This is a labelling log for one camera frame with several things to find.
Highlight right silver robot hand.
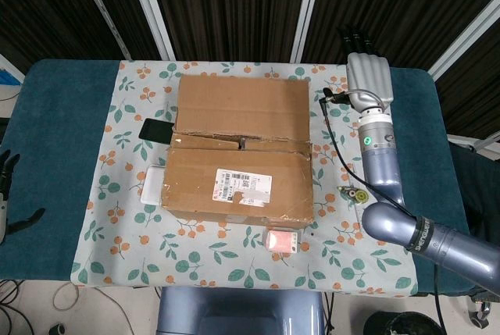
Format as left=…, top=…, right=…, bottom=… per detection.
left=337, top=27, right=394, bottom=113

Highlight brown cardboard box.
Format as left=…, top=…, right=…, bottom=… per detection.
left=159, top=72, right=316, bottom=233

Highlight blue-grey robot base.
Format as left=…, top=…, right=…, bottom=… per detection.
left=155, top=286, right=327, bottom=335

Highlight dark fabric storage bin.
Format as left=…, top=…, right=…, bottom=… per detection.
left=448, top=141, right=500, bottom=234

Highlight pink tissue pack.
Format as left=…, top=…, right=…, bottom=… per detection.
left=265, top=228, right=301, bottom=253

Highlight black smartphone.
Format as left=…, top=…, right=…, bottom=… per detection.
left=139, top=118, right=175, bottom=145

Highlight white rectangular case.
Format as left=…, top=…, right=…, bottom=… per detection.
left=141, top=163, right=167, bottom=206

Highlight black round bin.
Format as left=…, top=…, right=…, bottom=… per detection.
left=362, top=310, right=445, bottom=335

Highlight black caster wheel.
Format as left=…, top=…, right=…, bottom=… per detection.
left=470, top=299, right=492, bottom=330

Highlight floral print tablecloth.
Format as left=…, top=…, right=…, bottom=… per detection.
left=70, top=59, right=419, bottom=298

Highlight teal table cover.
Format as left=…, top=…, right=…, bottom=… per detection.
left=0, top=58, right=476, bottom=297

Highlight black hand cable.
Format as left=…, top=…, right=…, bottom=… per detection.
left=319, top=91, right=415, bottom=215

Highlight slanted white frame post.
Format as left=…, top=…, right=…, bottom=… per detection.
left=427, top=0, right=500, bottom=80

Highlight wide white frame post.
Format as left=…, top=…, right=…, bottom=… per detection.
left=124, top=0, right=176, bottom=61

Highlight thin white frame post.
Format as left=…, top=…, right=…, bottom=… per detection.
left=72, top=0, right=132, bottom=61

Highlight grey floor cable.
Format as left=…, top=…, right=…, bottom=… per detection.
left=52, top=283, right=130, bottom=335

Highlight black floor cables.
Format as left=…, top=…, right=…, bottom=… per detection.
left=0, top=279, right=20, bottom=335

